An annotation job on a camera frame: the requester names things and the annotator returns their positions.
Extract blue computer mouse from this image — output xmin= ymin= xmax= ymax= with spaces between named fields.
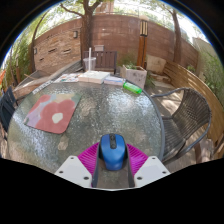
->
xmin=99 ymin=133 xmax=128 ymax=172

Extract floral pink mouse pad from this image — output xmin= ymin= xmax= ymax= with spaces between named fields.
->
xmin=23 ymin=92 xmax=83 ymax=135

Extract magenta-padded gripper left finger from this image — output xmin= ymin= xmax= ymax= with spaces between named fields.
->
xmin=54 ymin=142 xmax=103 ymax=189

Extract thick white book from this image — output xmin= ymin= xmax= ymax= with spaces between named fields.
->
xmin=77 ymin=70 xmax=111 ymax=85

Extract stone brick trough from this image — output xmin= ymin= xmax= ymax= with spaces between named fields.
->
xmin=13 ymin=59 xmax=84 ymax=99

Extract slim leaning tree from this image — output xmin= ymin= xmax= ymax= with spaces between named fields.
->
xmin=166 ymin=8 xmax=183 ymax=64

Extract dark wooden slat chair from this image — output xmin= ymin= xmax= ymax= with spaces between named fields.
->
xmin=81 ymin=49 xmax=118 ymax=75

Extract clear plastic cup with straw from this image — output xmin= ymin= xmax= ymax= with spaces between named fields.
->
xmin=82 ymin=47 xmax=97 ymax=72

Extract wooden garden lamp post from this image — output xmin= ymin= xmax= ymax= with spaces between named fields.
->
xmin=136 ymin=14 xmax=150 ymax=69

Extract beige stone slab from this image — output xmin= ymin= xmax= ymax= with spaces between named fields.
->
xmin=146 ymin=54 xmax=167 ymax=75

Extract large forked tree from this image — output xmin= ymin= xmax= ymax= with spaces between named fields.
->
xmin=59 ymin=0 xmax=104 ymax=64

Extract grey wicker chair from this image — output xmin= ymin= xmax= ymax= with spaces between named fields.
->
xmin=149 ymin=87 xmax=213 ymax=164

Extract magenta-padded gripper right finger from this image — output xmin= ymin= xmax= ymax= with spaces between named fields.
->
xmin=124 ymin=143 xmax=171 ymax=188

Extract small light blue book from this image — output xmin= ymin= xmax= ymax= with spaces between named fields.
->
xmin=103 ymin=75 xmax=127 ymax=87

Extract curved wooden slat bench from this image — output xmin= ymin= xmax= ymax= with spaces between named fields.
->
xmin=163 ymin=60 xmax=224 ymax=158

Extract green plastic bottle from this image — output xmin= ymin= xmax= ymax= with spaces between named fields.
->
xmin=122 ymin=81 xmax=144 ymax=95

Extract square stone planter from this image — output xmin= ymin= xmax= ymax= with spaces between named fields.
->
xmin=120 ymin=64 xmax=148 ymax=90

